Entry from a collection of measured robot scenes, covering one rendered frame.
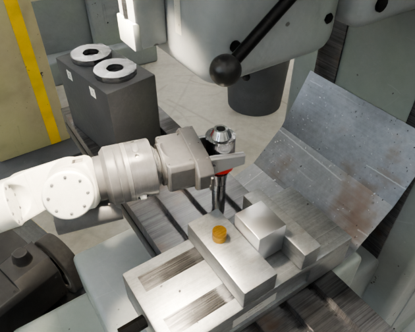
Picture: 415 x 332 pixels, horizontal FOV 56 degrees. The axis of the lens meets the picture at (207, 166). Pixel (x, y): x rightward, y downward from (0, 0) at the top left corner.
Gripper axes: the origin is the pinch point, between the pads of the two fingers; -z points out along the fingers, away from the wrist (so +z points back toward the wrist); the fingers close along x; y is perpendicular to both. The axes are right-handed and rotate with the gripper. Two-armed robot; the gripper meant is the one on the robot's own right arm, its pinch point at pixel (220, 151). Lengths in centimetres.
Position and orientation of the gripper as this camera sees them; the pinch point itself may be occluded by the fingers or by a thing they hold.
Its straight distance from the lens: 62.1
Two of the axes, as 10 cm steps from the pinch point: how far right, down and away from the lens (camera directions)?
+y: -0.1, 7.5, 6.6
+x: -3.3, -6.2, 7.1
